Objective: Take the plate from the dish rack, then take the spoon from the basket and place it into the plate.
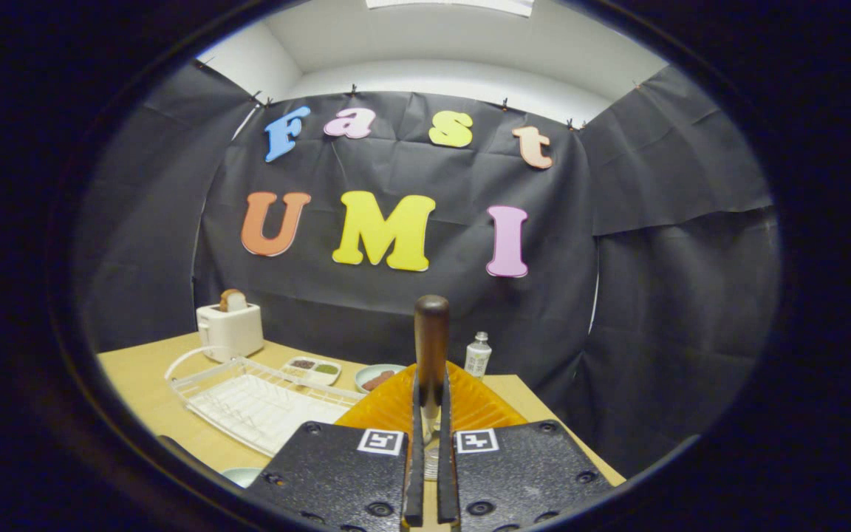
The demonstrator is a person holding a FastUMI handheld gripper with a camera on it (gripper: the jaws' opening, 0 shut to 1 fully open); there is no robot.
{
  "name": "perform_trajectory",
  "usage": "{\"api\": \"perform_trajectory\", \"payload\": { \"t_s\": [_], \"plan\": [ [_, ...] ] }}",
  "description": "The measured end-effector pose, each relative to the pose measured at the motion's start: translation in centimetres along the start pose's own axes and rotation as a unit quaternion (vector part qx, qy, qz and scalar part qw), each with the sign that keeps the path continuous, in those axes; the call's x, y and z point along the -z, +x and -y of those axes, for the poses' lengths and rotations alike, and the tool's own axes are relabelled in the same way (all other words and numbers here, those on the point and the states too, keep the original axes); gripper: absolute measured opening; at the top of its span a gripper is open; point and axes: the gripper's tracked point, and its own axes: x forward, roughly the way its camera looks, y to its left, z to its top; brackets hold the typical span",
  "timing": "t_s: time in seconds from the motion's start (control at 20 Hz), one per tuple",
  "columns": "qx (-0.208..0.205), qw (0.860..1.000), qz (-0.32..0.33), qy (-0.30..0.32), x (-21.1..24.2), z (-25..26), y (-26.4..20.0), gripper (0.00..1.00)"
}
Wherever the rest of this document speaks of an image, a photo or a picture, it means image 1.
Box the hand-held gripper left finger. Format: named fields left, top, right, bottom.
left=245, top=362, right=424, bottom=531

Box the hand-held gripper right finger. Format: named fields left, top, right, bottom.
left=437, top=361, right=615, bottom=531

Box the wooden handle spoon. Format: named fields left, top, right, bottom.
left=414, top=295, right=451, bottom=481

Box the white wire dish rack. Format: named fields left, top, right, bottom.
left=165, top=346, right=366, bottom=457

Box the light green plate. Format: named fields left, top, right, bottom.
left=220, top=467, right=264, bottom=488

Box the small green plate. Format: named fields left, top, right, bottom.
left=354, top=364, right=408, bottom=394

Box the green label plastic bottle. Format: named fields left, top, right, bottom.
left=464, top=332, right=493, bottom=381

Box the white sectioned seed tray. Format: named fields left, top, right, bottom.
left=281, top=356, right=342, bottom=386

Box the white toaster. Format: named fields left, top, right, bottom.
left=196, top=301, right=265, bottom=364

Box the black backdrop cloth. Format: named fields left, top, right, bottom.
left=71, top=59, right=781, bottom=477

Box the ceiling light panel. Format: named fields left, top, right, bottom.
left=365, top=0, right=536, bottom=18

